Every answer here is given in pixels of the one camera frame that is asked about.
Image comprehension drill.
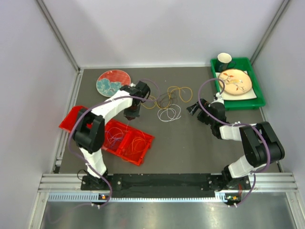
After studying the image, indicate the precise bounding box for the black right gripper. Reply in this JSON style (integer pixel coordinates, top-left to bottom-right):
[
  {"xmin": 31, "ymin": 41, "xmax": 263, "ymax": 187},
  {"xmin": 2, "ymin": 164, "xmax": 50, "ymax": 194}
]
[{"xmin": 187, "ymin": 98, "xmax": 216, "ymax": 125}]

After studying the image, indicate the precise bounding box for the yellow cable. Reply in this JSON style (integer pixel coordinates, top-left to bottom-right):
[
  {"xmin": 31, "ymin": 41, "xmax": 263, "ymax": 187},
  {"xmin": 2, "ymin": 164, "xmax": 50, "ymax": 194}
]
[{"xmin": 140, "ymin": 85, "xmax": 193, "ymax": 110}]

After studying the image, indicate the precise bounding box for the white cable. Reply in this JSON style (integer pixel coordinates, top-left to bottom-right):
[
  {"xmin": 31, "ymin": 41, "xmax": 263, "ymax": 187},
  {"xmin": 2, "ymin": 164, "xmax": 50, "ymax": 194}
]
[{"xmin": 157, "ymin": 104, "xmax": 182, "ymax": 123}]

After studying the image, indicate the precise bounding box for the brown cable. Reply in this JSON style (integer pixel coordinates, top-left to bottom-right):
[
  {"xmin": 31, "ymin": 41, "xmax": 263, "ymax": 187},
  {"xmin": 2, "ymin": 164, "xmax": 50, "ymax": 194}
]
[{"xmin": 156, "ymin": 89, "xmax": 179, "ymax": 110}]

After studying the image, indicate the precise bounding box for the pink cable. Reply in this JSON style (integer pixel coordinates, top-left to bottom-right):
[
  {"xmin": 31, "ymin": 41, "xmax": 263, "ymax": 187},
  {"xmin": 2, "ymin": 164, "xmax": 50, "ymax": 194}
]
[{"xmin": 104, "ymin": 126, "xmax": 131, "ymax": 150}]

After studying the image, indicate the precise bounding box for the orange cable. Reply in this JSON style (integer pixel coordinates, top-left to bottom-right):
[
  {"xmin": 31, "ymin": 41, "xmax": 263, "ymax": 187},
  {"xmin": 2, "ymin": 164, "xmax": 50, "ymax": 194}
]
[{"xmin": 121, "ymin": 128, "xmax": 150, "ymax": 163}]

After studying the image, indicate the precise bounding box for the blue cable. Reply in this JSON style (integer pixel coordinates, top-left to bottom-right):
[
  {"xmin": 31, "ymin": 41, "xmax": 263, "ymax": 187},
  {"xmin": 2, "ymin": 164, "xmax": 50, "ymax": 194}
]
[{"xmin": 111, "ymin": 135, "xmax": 124, "ymax": 148}]

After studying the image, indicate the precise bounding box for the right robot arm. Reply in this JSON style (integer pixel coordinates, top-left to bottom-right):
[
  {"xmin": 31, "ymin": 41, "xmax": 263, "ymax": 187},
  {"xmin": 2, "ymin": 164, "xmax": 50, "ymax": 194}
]
[{"xmin": 187, "ymin": 98, "xmax": 285, "ymax": 189}]

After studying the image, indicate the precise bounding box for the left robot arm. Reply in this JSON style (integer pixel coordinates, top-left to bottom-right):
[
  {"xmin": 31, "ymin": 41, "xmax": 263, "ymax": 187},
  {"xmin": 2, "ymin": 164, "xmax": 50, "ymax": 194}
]
[{"xmin": 68, "ymin": 81, "xmax": 151, "ymax": 189}]

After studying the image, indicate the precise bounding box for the red floral plate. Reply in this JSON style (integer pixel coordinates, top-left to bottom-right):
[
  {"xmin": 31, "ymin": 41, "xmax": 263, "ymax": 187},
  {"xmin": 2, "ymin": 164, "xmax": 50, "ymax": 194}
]
[{"xmin": 96, "ymin": 70, "xmax": 131, "ymax": 97}]

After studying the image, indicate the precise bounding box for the beige bird plate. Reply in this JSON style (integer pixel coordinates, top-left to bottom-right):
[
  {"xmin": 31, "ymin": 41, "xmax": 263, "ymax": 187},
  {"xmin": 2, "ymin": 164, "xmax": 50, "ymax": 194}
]
[{"xmin": 218, "ymin": 69, "xmax": 252, "ymax": 95}]

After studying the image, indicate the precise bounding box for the red compartment tray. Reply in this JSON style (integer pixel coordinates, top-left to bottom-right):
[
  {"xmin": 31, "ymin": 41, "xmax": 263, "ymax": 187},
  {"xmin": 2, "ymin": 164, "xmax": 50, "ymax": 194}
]
[{"xmin": 59, "ymin": 105, "xmax": 156, "ymax": 166}]

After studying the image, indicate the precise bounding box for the dark green mug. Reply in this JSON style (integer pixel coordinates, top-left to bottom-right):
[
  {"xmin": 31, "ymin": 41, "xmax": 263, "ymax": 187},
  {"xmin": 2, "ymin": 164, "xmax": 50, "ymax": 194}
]
[{"xmin": 215, "ymin": 52, "xmax": 236, "ymax": 73}]

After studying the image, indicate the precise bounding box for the green plastic bin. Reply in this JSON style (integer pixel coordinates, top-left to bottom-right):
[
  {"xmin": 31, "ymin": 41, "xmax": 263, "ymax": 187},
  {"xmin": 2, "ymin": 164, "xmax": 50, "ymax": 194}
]
[{"xmin": 210, "ymin": 57, "xmax": 265, "ymax": 111}]

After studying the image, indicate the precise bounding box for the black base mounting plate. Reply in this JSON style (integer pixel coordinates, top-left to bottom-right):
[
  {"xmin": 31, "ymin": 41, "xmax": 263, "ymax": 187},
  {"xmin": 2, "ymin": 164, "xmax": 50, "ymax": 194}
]
[{"xmin": 81, "ymin": 173, "xmax": 251, "ymax": 198}]

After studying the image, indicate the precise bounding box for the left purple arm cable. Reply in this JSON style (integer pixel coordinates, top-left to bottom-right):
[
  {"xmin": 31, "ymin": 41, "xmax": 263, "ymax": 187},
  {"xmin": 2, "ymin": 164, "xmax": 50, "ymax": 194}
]
[{"xmin": 68, "ymin": 78, "xmax": 160, "ymax": 208}]

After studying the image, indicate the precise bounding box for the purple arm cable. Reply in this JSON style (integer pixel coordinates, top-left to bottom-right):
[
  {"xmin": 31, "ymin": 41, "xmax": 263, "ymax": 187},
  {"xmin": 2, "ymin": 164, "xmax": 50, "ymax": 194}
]
[
  {"xmin": 198, "ymin": 78, "xmax": 272, "ymax": 208},
  {"xmin": 68, "ymin": 78, "xmax": 160, "ymax": 208}
]

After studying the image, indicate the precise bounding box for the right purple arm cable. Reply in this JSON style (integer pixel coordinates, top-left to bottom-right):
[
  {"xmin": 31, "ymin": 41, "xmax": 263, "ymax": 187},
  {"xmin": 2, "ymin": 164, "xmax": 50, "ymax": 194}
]
[{"xmin": 198, "ymin": 78, "xmax": 272, "ymax": 208}]

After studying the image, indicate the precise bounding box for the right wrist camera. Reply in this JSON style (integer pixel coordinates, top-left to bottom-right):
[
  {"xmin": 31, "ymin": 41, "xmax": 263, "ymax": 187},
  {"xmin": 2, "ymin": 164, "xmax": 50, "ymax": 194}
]
[{"xmin": 212, "ymin": 92, "xmax": 224, "ymax": 104}]

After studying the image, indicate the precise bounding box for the aluminium frame rail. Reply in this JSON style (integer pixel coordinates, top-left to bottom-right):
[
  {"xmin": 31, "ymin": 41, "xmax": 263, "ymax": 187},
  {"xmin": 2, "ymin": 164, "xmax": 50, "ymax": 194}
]
[{"xmin": 29, "ymin": 173, "xmax": 305, "ymax": 229}]

